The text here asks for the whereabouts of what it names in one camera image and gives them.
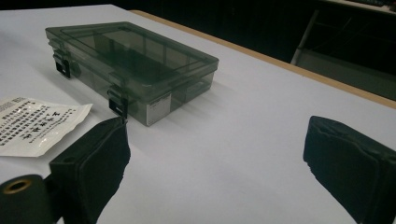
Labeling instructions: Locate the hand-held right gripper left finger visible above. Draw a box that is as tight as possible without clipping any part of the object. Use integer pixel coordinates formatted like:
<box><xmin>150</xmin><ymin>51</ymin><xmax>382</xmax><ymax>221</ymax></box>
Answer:
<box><xmin>49</xmin><ymin>116</ymin><xmax>132</xmax><ymax>224</ymax></box>

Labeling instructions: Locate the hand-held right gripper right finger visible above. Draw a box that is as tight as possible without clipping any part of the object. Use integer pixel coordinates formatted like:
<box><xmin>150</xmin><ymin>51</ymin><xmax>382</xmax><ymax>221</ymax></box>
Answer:
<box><xmin>303</xmin><ymin>115</ymin><xmax>396</xmax><ymax>224</ymax></box>

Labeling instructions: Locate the white printed packet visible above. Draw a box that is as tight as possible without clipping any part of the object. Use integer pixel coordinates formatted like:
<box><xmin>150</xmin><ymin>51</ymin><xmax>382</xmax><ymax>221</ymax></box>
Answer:
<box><xmin>0</xmin><ymin>96</ymin><xmax>93</xmax><ymax>158</ymax></box>

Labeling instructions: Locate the grey transparent plastic organizer box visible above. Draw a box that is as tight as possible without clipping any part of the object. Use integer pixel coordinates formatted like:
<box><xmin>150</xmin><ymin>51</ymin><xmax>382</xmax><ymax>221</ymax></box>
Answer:
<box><xmin>45</xmin><ymin>21</ymin><xmax>219</xmax><ymax>128</ymax></box>

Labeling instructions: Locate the wooden table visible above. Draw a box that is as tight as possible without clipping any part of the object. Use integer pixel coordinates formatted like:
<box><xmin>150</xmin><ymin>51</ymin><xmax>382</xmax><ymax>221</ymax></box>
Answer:
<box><xmin>128</xmin><ymin>8</ymin><xmax>396</xmax><ymax>110</ymax></box>

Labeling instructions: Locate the white table sheet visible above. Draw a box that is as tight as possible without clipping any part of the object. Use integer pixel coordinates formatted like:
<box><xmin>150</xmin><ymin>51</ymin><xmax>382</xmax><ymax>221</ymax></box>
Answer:
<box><xmin>0</xmin><ymin>3</ymin><xmax>396</xmax><ymax>224</ymax></box>

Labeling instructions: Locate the white metal stand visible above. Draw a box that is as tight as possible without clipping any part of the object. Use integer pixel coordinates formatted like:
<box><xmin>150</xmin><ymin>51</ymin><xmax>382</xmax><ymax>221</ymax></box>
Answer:
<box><xmin>290</xmin><ymin>8</ymin><xmax>321</xmax><ymax>65</ymax></box>

